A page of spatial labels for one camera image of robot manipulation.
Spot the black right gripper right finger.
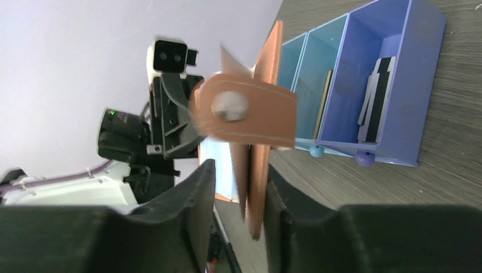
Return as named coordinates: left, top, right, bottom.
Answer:
left=264, top=167, right=481, bottom=273

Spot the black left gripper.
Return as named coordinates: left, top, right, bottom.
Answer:
left=147, top=73, right=204, bottom=176

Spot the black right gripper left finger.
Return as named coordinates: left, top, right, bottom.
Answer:
left=1, top=159, right=215, bottom=272

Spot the orange leather card holder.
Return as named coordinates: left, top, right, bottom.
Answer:
left=190, top=20, right=297, bottom=240

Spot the white striped card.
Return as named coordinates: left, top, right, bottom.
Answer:
left=358, top=56, right=396, bottom=143

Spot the yellow VIP card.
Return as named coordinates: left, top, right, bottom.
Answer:
left=313, top=69, right=333, bottom=139

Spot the blue purple drawer organizer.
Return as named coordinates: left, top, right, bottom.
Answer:
left=279, top=1, right=446, bottom=167

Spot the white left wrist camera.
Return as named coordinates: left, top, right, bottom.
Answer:
left=146, top=36, right=198, bottom=85

